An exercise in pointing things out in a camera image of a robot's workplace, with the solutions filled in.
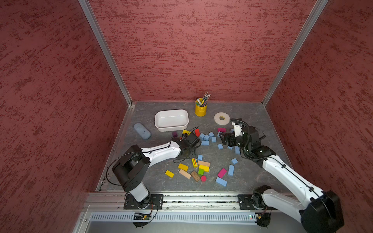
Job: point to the bundle of pencils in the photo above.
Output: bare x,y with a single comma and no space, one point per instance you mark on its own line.
201,102

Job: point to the magenta round block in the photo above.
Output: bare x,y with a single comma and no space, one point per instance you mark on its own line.
203,178

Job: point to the white tape roll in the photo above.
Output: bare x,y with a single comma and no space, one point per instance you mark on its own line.
222,118

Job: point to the light blue long block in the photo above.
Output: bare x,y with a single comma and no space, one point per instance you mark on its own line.
205,143

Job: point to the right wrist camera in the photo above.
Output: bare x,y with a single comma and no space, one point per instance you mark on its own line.
237,129

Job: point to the natural wood long block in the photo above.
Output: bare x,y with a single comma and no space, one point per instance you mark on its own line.
185,173

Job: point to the magenta flat block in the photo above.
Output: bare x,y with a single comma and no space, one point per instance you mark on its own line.
221,130

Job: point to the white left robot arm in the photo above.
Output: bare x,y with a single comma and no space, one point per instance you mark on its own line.
131,167

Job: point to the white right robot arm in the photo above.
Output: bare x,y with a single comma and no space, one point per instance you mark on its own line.
318,211

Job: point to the magenta block front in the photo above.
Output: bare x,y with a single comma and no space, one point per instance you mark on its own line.
222,173

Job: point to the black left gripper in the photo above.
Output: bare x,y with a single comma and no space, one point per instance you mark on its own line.
193,150

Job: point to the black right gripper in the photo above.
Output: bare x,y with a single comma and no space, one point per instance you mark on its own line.
230,136

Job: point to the dark wood block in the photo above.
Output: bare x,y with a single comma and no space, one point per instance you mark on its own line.
195,176

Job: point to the light blue upright block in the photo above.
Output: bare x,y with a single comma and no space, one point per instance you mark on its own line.
231,170

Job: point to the yellow block front left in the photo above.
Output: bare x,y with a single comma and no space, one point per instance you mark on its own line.
169,174

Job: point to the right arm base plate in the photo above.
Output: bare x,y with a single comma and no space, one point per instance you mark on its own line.
252,202

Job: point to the yellow metal pencil bucket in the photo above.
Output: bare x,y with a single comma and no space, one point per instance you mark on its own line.
200,111

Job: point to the aluminium front rail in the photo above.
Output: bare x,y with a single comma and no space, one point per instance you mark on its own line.
173,202

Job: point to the yellow block near bowl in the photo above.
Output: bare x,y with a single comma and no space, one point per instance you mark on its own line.
185,132

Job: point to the tan wood block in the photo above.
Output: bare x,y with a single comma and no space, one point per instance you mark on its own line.
204,163

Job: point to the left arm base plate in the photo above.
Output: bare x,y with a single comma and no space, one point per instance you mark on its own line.
152,200

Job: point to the striped yellow block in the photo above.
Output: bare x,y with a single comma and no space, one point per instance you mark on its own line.
194,162

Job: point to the light blue block front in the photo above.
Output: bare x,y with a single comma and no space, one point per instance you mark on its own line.
221,181

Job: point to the white rectangular bowl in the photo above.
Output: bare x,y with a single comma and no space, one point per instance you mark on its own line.
171,120

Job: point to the yellow block centre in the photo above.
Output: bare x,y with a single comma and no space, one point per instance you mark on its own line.
183,167

